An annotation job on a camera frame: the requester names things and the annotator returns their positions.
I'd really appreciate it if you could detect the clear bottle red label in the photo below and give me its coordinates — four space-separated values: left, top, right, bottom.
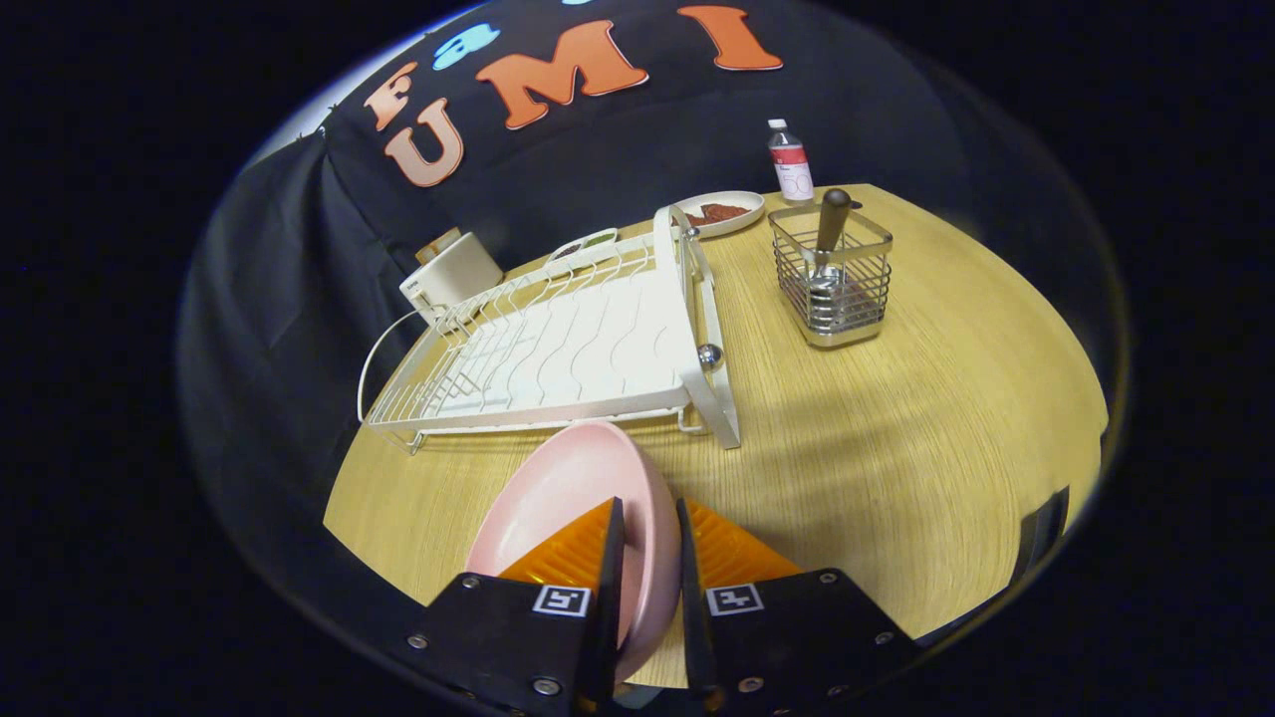
767 119 816 205

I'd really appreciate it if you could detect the black backdrop cloth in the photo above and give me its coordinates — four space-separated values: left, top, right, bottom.
179 0 1132 598

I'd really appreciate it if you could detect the small white dish green food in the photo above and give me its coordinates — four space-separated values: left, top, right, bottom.
546 227 621 265

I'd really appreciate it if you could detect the metal wire basket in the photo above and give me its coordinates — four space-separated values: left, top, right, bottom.
768 202 894 349

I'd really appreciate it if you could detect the white dish rack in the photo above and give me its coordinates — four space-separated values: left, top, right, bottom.
357 204 743 456

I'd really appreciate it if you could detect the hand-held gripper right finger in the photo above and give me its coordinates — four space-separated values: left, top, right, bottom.
675 498 922 717

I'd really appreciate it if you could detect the pink plate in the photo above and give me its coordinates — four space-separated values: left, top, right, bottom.
465 420 684 686

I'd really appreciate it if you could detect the dark-handled metal spoon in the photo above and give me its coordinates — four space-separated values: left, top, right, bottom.
802 188 855 330

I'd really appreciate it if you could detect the white plate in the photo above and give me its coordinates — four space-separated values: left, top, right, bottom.
675 190 766 239

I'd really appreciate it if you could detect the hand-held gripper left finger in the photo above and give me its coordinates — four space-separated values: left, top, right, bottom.
403 496 627 717

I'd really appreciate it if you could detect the white toaster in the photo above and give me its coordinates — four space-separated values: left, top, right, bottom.
399 231 505 322

